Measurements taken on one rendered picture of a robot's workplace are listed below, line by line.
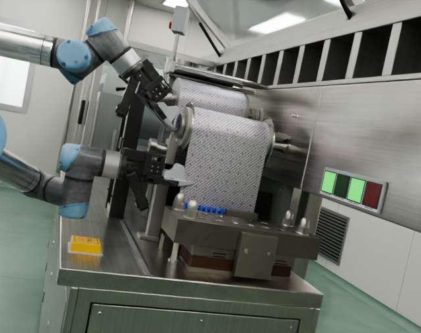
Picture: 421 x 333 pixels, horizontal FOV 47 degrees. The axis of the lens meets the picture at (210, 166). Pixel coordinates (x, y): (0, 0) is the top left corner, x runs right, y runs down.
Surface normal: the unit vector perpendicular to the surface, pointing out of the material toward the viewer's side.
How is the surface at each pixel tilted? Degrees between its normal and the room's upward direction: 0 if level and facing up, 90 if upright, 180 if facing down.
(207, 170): 90
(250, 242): 90
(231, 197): 90
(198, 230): 90
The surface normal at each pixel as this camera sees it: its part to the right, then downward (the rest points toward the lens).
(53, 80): 0.29, 0.12
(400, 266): -0.94, -0.17
